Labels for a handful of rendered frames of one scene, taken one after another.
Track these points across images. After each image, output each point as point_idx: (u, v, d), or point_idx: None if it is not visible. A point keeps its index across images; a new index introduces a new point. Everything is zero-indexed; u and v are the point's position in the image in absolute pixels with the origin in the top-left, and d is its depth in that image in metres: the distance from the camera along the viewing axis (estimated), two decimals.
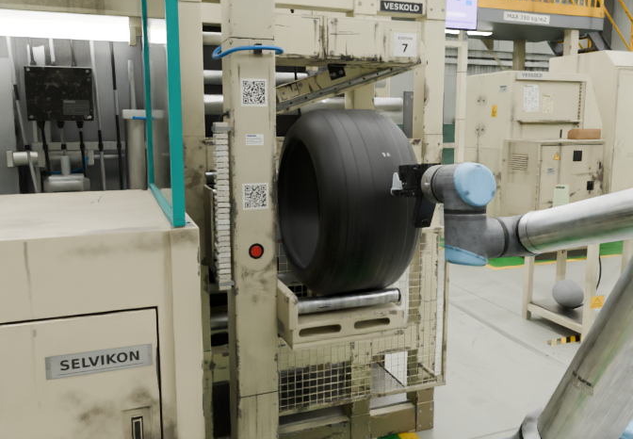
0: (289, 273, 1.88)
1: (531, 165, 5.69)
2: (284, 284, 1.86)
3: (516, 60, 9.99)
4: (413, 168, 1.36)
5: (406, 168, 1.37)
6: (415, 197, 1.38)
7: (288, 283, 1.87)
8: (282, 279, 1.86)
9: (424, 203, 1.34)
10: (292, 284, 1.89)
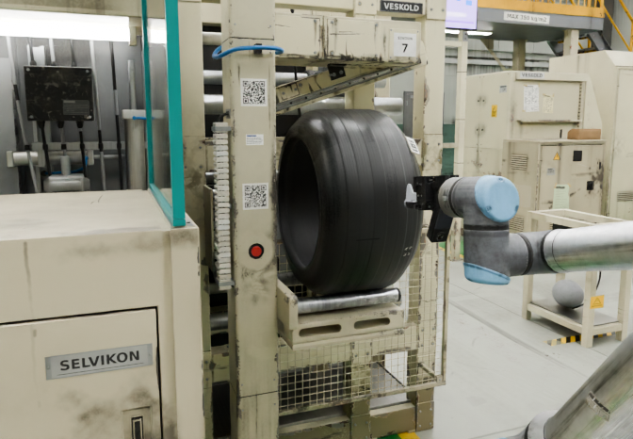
0: None
1: (531, 165, 5.69)
2: (282, 273, 1.89)
3: (516, 60, 9.99)
4: (430, 179, 1.30)
5: (421, 179, 1.30)
6: (430, 209, 1.31)
7: (285, 273, 1.90)
8: None
9: (441, 216, 1.27)
10: (292, 272, 1.89)
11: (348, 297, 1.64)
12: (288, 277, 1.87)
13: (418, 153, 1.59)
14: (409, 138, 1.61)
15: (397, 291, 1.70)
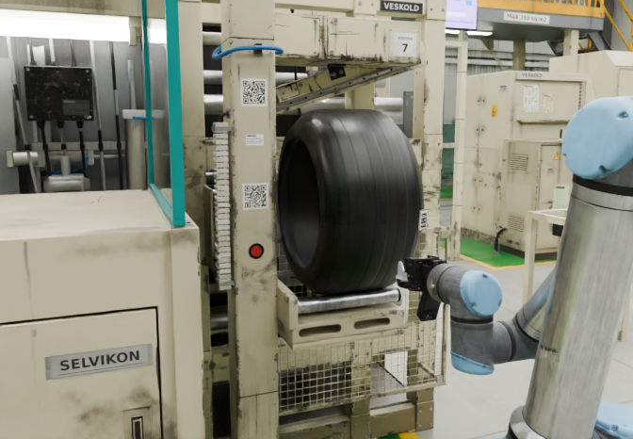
0: (287, 272, 1.89)
1: (531, 165, 5.69)
2: (284, 279, 1.86)
3: (516, 60, 9.99)
4: (419, 262, 1.36)
5: (412, 262, 1.36)
6: (421, 290, 1.37)
7: (288, 279, 1.87)
8: (281, 274, 1.87)
9: (430, 299, 1.34)
10: (293, 284, 1.88)
11: (348, 307, 1.66)
12: (287, 285, 1.89)
13: (425, 228, 1.58)
14: (423, 210, 1.56)
15: (396, 301, 1.71)
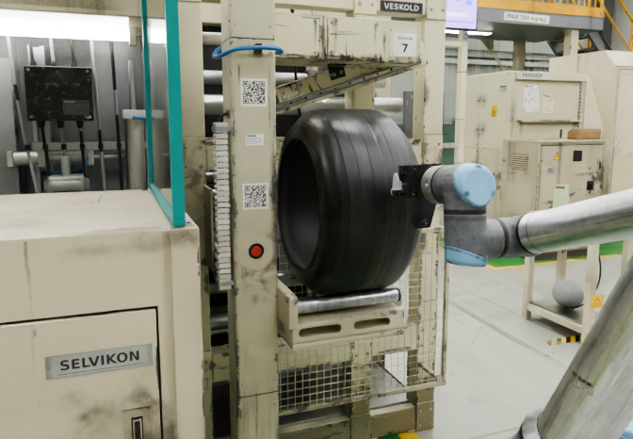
0: (288, 272, 1.89)
1: (531, 165, 5.69)
2: (284, 280, 1.86)
3: (516, 60, 9.99)
4: (413, 169, 1.36)
5: (406, 169, 1.37)
6: (415, 197, 1.38)
7: (288, 280, 1.87)
8: (281, 275, 1.86)
9: (424, 203, 1.34)
10: (293, 284, 1.88)
11: (348, 308, 1.66)
12: (286, 285, 1.89)
13: None
14: None
15: (395, 301, 1.71)
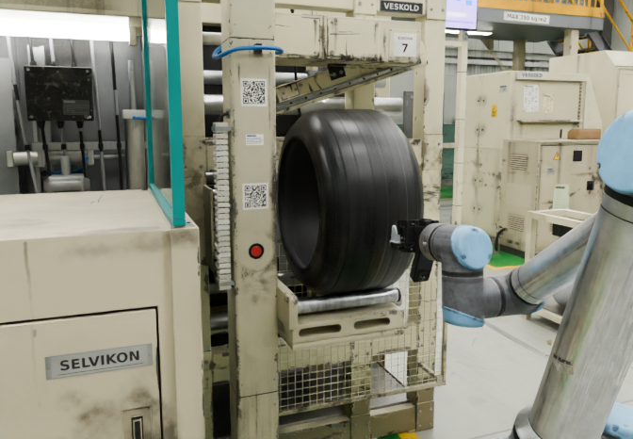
0: (287, 272, 1.90)
1: (531, 165, 5.69)
2: (284, 278, 1.86)
3: (516, 60, 9.99)
4: (412, 223, 1.38)
5: (404, 223, 1.39)
6: (413, 252, 1.40)
7: (288, 278, 1.87)
8: (281, 274, 1.87)
9: (422, 258, 1.36)
10: (294, 283, 1.88)
11: (348, 307, 1.65)
12: (287, 285, 1.89)
13: None
14: None
15: (396, 301, 1.71)
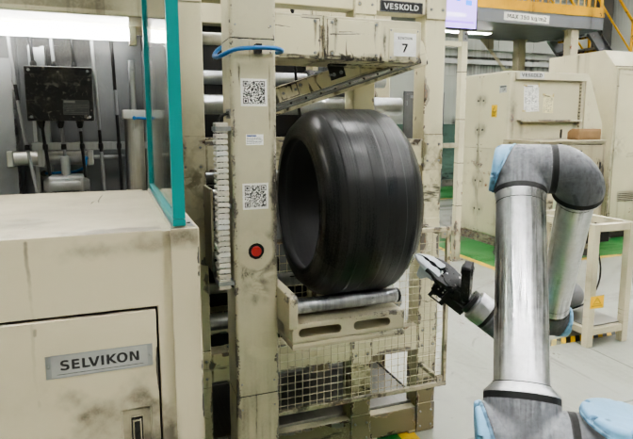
0: (287, 272, 1.90)
1: None
2: (284, 277, 1.86)
3: (516, 60, 9.99)
4: None
5: None
6: (458, 278, 1.60)
7: (288, 277, 1.87)
8: (280, 273, 1.87)
9: (472, 284, 1.58)
10: (294, 283, 1.88)
11: (348, 307, 1.65)
12: (287, 285, 1.88)
13: (411, 263, 1.65)
14: (414, 253, 1.61)
15: (396, 301, 1.71)
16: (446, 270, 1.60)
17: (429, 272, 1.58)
